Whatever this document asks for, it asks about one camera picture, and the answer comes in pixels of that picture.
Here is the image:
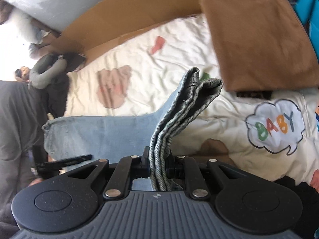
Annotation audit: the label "cream cartoon bear bedsheet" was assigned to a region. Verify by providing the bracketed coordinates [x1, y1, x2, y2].
[51, 15, 318, 190]

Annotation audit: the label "teal patterned blanket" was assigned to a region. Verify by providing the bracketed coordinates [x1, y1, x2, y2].
[294, 0, 319, 58]

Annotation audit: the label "dark grey pillow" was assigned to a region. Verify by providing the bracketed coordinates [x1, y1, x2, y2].
[1, 81, 47, 232]

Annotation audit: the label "black garment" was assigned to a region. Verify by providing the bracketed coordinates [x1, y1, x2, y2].
[41, 53, 86, 118]

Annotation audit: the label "white quilt bundle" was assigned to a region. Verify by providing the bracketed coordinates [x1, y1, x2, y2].
[9, 8, 51, 45]

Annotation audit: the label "light blue denim pants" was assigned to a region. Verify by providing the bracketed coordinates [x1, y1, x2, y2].
[42, 68, 223, 192]

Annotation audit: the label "person black clothing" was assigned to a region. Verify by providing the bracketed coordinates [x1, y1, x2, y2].
[274, 176, 319, 239]

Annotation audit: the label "grey neck pillow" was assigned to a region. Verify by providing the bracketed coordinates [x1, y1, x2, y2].
[29, 53, 67, 90]

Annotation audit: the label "brown cardboard sheet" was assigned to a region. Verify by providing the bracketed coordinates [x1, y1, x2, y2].
[52, 0, 201, 63]

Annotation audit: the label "person left hand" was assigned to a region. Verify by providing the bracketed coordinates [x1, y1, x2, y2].
[29, 155, 60, 186]

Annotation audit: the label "small plush toy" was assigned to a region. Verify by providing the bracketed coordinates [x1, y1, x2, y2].
[15, 66, 31, 82]

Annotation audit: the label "folded brown garment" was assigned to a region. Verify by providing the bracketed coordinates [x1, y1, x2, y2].
[200, 0, 318, 92]

